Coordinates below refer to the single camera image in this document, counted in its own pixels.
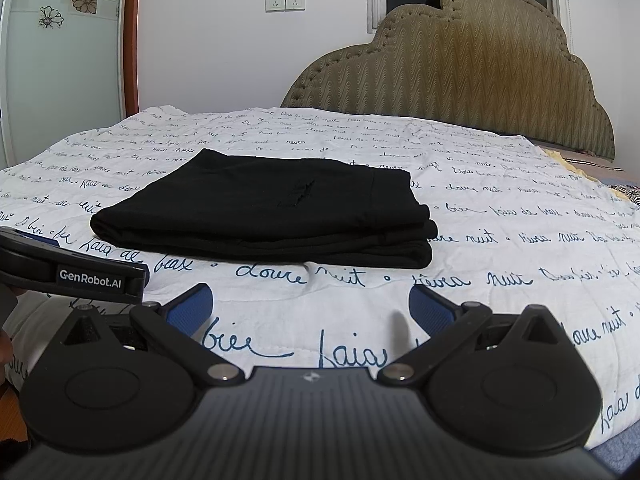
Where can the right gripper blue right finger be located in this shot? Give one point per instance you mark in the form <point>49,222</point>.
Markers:
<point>450,327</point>

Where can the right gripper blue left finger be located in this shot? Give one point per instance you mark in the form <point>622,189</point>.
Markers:
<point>168,330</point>

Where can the black pants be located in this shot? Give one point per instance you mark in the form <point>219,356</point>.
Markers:
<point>271,210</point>

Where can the person's right hand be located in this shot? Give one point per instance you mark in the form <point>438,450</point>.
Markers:
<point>6,348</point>

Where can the white script-print bedsheet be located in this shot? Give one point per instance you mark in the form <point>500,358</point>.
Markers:
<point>516,227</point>

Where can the floral glass wardrobe door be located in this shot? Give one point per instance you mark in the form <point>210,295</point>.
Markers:
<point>62,71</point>

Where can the olive upholstered headboard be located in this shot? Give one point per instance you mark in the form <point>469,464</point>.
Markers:
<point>496,65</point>

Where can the white wall socket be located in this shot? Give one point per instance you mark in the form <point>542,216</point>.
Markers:
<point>295,5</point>
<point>275,5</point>

